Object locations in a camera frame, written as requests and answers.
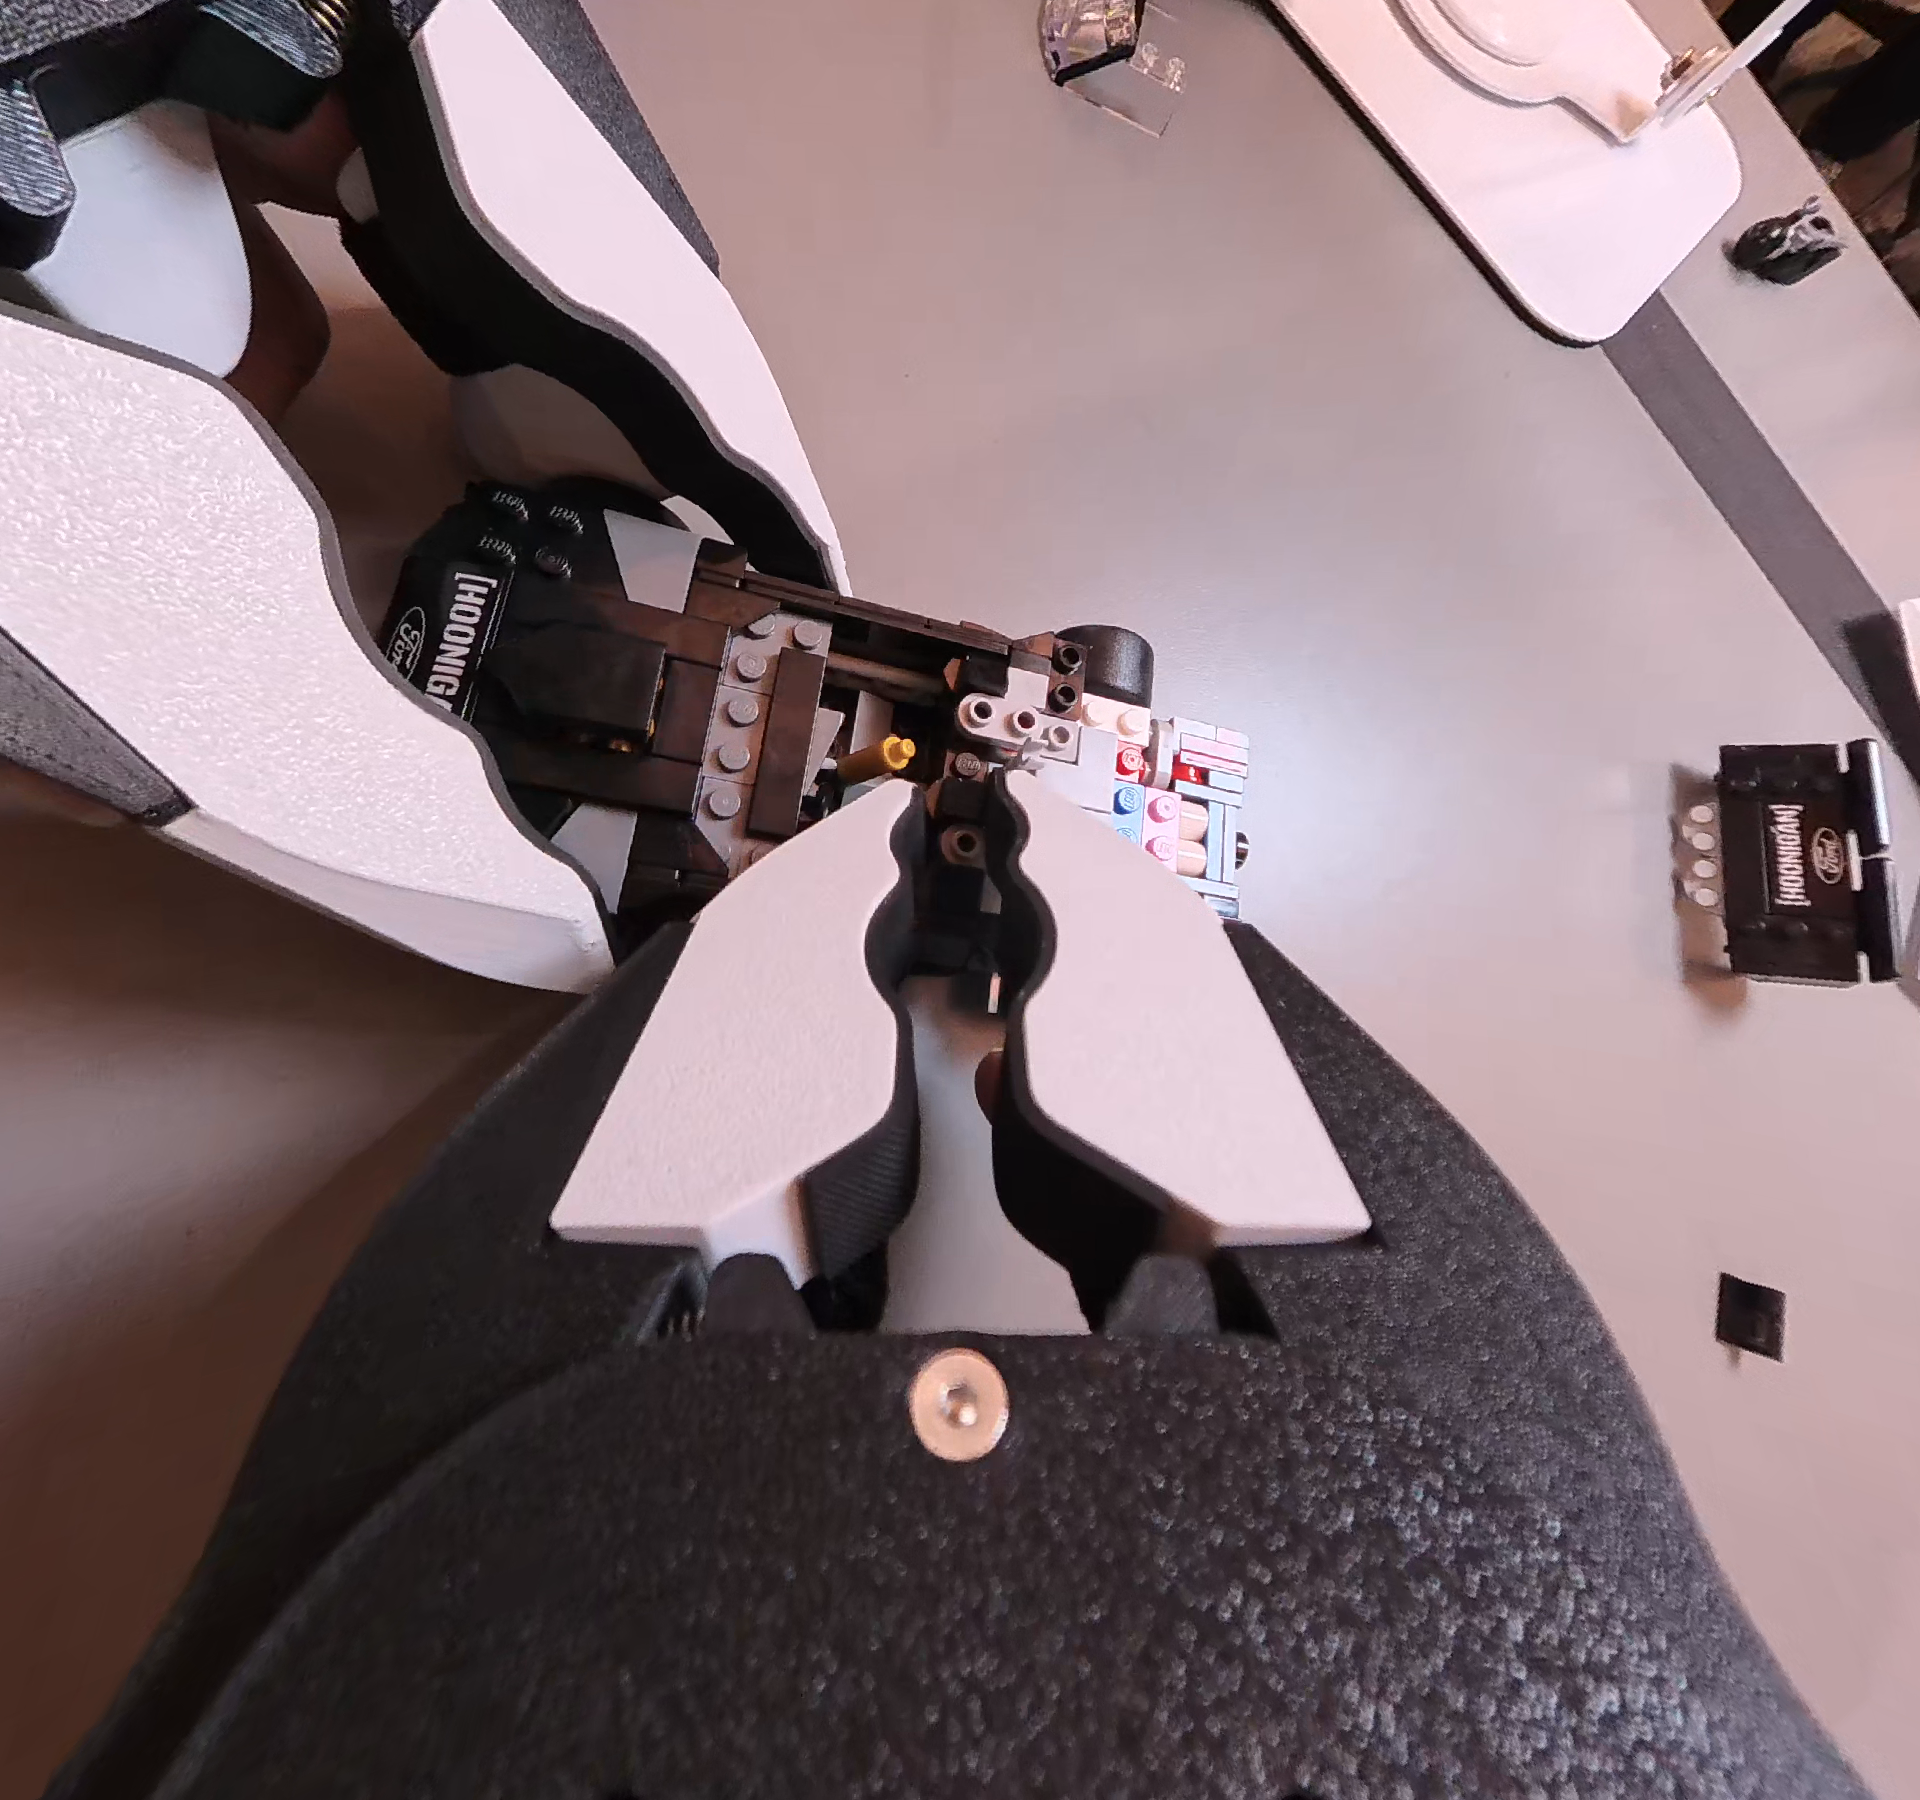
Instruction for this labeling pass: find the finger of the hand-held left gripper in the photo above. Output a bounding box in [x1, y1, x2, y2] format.
[0, 296, 624, 997]
[356, 0, 854, 598]

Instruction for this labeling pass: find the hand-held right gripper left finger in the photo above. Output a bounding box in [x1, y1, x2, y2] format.
[547, 781, 922, 1274]

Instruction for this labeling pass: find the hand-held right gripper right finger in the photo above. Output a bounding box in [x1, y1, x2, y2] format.
[985, 781, 1376, 1260]

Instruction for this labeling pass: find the small black studded lego piece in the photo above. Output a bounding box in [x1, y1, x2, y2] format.
[910, 775, 1029, 992]

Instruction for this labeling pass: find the black lego car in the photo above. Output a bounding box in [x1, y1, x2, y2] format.
[376, 480, 1260, 935]

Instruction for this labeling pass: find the clear lego windshield piece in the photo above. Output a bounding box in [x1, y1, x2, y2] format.
[1032, 0, 1212, 139]

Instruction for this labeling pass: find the tiny black lego piece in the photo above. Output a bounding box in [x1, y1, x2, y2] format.
[1711, 1269, 1794, 1367]

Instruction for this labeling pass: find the black printed lego plate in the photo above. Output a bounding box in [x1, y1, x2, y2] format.
[1667, 733, 1909, 995]

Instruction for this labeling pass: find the small black lego part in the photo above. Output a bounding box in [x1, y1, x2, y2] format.
[1734, 196, 1849, 292]

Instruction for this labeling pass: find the white booklet stand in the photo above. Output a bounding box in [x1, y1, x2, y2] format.
[1267, 0, 1920, 350]

